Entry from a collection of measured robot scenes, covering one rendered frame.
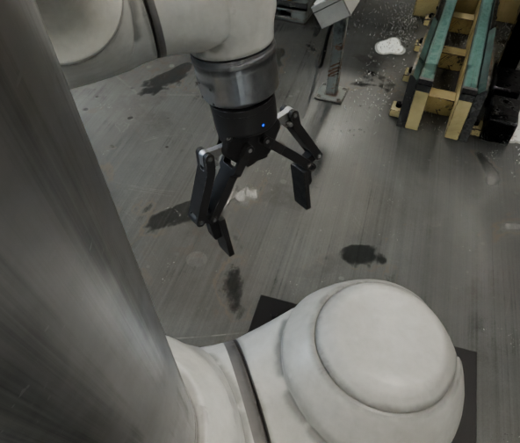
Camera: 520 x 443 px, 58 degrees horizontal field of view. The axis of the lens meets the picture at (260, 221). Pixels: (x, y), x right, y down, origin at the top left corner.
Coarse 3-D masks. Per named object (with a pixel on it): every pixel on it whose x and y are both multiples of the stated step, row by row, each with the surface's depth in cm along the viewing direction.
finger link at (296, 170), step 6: (294, 168) 65; (300, 168) 64; (294, 174) 66; (300, 174) 64; (306, 174) 64; (294, 180) 67; (300, 180) 65; (306, 180) 65; (294, 186) 68; (300, 186) 66; (306, 186) 65; (294, 192) 69; (300, 192) 67; (306, 192) 66; (294, 198) 70; (300, 198) 68; (306, 198) 67; (300, 204) 69; (306, 204) 68
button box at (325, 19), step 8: (320, 0) 94; (328, 0) 92; (336, 0) 91; (344, 0) 91; (352, 0) 94; (312, 8) 94; (320, 8) 94; (328, 8) 93; (336, 8) 92; (344, 8) 92; (352, 8) 93; (320, 16) 95; (328, 16) 94; (336, 16) 94; (344, 16) 93; (320, 24) 96; (328, 24) 95
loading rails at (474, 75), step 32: (448, 0) 125; (480, 0) 129; (480, 32) 114; (416, 64) 101; (448, 64) 123; (480, 64) 104; (416, 96) 101; (448, 96) 109; (480, 96) 96; (416, 128) 107; (448, 128) 104; (480, 128) 105
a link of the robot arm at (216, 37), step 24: (144, 0) 39; (168, 0) 39; (192, 0) 40; (216, 0) 40; (240, 0) 41; (264, 0) 43; (168, 24) 40; (192, 24) 41; (216, 24) 42; (240, 24) 42; (264, 24) 44; (168, 48) 43; (192, 48) 44; (216, 48) 44; (240, 48) 44; (264, 48) 46
